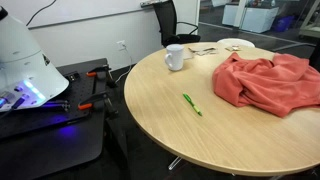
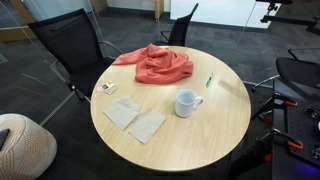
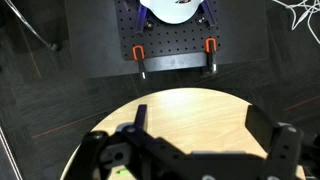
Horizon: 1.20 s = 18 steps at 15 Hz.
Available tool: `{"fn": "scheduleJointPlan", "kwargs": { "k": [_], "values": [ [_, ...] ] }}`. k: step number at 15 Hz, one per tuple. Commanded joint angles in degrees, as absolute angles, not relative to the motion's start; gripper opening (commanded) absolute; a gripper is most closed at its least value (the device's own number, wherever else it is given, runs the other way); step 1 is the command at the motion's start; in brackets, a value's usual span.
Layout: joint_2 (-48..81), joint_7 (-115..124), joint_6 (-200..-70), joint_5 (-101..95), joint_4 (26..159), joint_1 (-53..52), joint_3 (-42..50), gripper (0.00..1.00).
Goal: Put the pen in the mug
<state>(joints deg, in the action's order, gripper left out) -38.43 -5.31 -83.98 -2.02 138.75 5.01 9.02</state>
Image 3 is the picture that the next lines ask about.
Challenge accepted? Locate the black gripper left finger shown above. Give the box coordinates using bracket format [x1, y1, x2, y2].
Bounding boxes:
[66, 104, 188, 180]

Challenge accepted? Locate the white cable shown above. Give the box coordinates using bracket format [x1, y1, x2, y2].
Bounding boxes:
[271, 0, 320, 46]

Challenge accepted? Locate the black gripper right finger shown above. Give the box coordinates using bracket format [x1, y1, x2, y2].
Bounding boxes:
[245, 104, 320, 180]

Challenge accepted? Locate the blue base bracket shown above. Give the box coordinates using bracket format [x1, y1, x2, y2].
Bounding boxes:
[134, 4, 149, 33]
[199, 0, 218, 28]

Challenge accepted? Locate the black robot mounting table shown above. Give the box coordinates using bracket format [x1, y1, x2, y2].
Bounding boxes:
[64, 0, 269, 79]

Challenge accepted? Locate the black chair with chrome legs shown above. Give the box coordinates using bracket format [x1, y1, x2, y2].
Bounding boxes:
[4, 0, 61, 53]

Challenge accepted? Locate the black perforated breadboard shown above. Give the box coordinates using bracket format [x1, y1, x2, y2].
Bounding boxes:
[114, 0, 223, 62]

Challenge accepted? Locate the orange handled clamp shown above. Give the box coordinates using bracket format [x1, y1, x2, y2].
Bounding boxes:
[132, 44, 148, 81]
[204, 37, 219, 76]

